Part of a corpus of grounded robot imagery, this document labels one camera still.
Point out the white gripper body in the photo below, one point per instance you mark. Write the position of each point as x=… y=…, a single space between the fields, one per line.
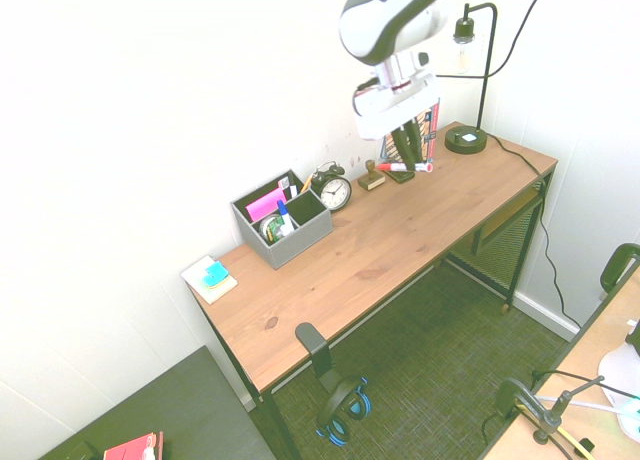
x=385 y=112

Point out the red and white marker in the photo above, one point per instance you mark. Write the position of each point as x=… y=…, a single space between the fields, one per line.
x=392 y=167

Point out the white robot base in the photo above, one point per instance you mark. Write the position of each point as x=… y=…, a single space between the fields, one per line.
x=622 y=375

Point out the gray desk organizer box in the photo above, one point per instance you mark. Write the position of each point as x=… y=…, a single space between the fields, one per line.
x=300 y=237

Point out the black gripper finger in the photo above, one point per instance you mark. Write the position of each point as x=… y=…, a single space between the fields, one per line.
x=417 y=142
x=404 y=147

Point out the black desk lamp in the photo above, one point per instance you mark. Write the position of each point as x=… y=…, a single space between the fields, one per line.
x=467 y=141

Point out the black headphone hook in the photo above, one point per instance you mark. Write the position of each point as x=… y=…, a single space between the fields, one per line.
x=317 y=350

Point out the black C-clamp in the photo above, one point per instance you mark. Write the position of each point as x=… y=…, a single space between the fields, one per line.
x=515 y=397

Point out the pink sticky note pad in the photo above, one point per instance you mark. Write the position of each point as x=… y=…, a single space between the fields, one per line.
x=265 y=204

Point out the wooden desk with black frame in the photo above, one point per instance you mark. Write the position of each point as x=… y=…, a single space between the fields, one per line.
x=360 y=265

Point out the small white printed card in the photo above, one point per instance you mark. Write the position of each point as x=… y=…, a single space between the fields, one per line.
x=284 y=183

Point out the wooden rubber stamp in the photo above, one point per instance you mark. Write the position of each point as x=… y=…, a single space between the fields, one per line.
x=371 y=179

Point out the gray camera stand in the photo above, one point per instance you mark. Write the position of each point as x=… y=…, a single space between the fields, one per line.
x=555 y=412

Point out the blue capped white marker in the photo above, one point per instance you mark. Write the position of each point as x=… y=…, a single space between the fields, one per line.
x=285 y=219

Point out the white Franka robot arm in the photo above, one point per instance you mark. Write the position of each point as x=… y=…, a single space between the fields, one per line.
x=385 y=20

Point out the orange pencil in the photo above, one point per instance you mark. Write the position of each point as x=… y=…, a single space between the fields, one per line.
x=306 y=183

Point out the red notebook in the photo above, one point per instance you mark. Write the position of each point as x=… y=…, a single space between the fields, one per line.
x=131 y=449

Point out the black twin-bell alarm clock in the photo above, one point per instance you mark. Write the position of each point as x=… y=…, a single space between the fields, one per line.
x=334 y=191

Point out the black and blue headphones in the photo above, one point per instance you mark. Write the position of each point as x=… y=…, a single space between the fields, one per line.
x=342 y=410

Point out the black low cabinet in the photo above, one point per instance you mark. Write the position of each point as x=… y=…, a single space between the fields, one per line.
x=165 y=405

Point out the blue and yellow sticky pad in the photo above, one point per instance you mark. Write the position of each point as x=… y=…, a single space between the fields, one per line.
x=216 y=274

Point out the white notepad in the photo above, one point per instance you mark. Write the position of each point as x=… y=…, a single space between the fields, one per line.
x=195 y=275

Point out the row of patterned books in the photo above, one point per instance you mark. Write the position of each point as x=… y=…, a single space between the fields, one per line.
x=431 y=130

